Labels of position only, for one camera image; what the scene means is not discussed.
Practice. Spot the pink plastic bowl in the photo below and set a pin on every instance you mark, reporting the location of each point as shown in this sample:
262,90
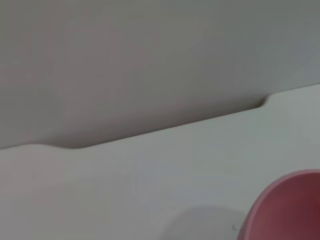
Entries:
287,207

